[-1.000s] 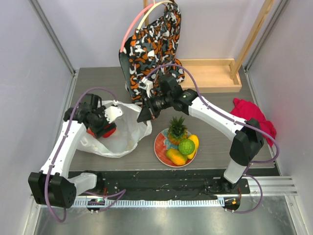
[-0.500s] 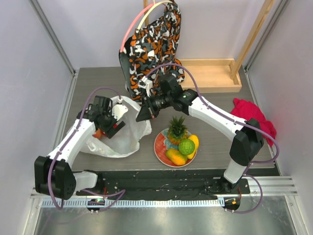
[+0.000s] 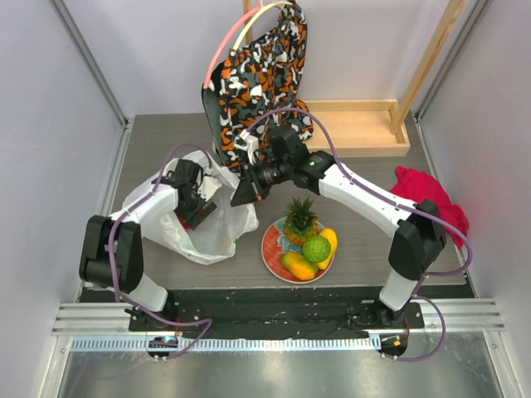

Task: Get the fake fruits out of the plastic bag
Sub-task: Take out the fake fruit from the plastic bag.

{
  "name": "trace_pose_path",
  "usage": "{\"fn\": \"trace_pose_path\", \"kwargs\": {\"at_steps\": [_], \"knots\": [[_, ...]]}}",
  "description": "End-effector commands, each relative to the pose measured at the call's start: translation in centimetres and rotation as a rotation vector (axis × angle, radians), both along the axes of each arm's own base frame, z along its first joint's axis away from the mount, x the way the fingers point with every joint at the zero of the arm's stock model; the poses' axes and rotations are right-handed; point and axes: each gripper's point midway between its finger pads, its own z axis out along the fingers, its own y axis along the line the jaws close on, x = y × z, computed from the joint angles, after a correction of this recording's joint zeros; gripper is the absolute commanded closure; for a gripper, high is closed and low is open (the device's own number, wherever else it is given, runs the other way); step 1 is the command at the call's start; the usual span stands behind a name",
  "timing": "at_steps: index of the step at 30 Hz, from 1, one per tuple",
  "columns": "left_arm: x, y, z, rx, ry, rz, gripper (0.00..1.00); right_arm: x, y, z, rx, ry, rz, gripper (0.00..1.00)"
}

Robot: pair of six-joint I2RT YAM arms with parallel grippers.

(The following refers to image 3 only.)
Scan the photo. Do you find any translucent white plastic bag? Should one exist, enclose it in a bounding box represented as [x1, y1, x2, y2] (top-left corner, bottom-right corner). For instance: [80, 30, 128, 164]
[122, 150, 259, 265]

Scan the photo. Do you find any fake pineapple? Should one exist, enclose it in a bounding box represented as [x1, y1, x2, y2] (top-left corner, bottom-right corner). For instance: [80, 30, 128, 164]
[284, 197, 318, 245]

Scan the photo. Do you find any green bumpy fake fruit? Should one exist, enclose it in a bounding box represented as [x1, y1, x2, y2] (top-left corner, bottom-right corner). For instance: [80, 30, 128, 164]
[303, 235, 330, 263]

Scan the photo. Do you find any yellow fake mango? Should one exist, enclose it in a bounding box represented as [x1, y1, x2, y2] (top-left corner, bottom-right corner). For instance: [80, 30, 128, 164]
[317, 228, 339, 270]

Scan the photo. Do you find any green yellow fake papaya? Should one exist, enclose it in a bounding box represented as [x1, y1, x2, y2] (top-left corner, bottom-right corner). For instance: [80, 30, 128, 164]
[281, 252, 319, 281]

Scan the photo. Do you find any red fake pepper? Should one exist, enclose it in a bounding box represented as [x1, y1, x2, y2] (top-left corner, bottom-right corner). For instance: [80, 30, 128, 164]
[178, 216, 191, 230]

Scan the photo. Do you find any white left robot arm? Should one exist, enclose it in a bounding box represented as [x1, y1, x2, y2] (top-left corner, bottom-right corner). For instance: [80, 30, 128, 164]
[79, 158, 222, 331]

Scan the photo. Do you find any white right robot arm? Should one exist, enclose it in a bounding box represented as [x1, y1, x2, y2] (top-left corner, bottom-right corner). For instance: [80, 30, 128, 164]
[231, 126, 446, 328]

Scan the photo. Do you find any red and teal plate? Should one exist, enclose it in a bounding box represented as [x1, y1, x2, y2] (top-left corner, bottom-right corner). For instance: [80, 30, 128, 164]
[261, 216, 335, 284]

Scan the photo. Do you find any wooden clothes rack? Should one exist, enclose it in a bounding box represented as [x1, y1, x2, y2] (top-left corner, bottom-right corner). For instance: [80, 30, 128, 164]
[242, 0, 468, 158]

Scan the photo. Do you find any camouflage patterned garment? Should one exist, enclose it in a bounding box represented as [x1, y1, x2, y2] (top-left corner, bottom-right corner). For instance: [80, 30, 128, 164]
[202, 1, 308, 173]

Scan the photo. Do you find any red cloth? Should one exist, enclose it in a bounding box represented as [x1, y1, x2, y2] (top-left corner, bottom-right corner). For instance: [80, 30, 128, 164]
[391, 166, 470, 236]

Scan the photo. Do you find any pink and cream hanger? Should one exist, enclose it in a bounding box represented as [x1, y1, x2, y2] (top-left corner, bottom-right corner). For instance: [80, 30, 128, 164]
[202, 1, 293, 89]

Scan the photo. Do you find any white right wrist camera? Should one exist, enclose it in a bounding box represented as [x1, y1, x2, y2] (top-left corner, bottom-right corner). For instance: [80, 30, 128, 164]
[234, 129, 260, 165]

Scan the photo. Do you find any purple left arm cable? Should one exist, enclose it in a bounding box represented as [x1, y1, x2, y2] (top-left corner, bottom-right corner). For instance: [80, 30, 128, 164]
[110, 143, 213, 360]

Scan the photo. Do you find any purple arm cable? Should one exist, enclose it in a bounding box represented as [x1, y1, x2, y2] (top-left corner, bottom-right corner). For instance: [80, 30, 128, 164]
[110, 143, 213, 360]
[244, 106, 475, 362]

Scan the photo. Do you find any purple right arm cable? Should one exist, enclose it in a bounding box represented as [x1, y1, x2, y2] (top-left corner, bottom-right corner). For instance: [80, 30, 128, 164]
[244, 106, 475, 362]

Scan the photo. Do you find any white slotted cable duct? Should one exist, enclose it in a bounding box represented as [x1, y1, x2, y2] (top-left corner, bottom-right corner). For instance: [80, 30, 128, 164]
[70, 335, 381, 353]

